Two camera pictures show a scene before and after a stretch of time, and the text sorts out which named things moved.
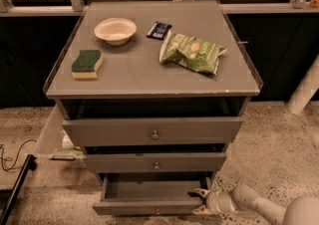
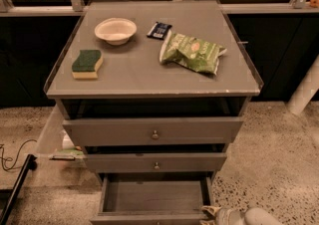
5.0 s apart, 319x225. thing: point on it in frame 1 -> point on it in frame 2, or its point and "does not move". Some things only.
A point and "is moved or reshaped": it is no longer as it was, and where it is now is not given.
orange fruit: (314, 2) does not move
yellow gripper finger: (203, 210) -> (206, 222)
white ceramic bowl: (115, 31) does not move
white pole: (305, 90) does not move
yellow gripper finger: (202, 192) -> (211, 209)
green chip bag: (190, 51) does not move
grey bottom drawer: (151, 194) is moved or reshaped
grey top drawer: (152, 130) does not move
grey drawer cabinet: (154, 91) does not move
